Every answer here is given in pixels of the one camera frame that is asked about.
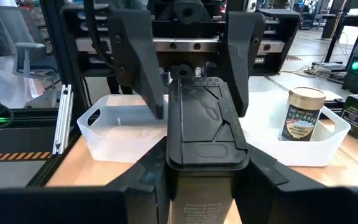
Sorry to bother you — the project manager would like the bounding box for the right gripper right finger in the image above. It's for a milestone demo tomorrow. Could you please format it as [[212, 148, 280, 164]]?
[[236, 143, 358, 224]]

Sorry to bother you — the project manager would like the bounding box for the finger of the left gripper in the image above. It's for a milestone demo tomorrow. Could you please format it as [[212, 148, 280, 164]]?
[[218, 11, 267, 118], [108, 8, 165, 120]]

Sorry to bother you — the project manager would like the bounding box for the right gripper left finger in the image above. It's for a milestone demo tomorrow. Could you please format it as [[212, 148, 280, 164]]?
[[0, 136, 171, 224]]

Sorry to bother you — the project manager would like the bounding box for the tan-lidded cylindrical spice can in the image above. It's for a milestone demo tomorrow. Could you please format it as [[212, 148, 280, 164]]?
[[278, 86, 327, 142]]

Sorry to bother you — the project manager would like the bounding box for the yellow black hazard tape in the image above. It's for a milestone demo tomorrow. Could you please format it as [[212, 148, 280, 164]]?
[[0, 151, 53, 162]]

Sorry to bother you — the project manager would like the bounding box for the frosted translucent plastic bin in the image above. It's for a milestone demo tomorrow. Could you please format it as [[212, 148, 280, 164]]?
[[76, 93, 170, 163]]

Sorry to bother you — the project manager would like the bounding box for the white opaque plastic bin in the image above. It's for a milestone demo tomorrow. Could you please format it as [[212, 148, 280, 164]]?
[[239, 90, 352, 167]]

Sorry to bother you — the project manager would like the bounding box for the grey office chair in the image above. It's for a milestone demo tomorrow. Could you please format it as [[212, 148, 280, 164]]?
[[0, 5, 59, 80]]

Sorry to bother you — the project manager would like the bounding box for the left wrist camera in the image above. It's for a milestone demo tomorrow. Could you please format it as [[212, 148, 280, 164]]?
[[172, 0, 214, 26]]

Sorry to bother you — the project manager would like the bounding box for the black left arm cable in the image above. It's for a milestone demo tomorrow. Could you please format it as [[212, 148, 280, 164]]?
[[83, 0, 114, 68]]

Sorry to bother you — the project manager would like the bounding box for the black aluminium table frame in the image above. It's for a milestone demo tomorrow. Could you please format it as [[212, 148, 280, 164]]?
[[11, 0, 93, 187]]

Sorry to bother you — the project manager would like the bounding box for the silver frame bracket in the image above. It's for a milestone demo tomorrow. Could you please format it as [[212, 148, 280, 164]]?
[[52, 83, 74, 156]]

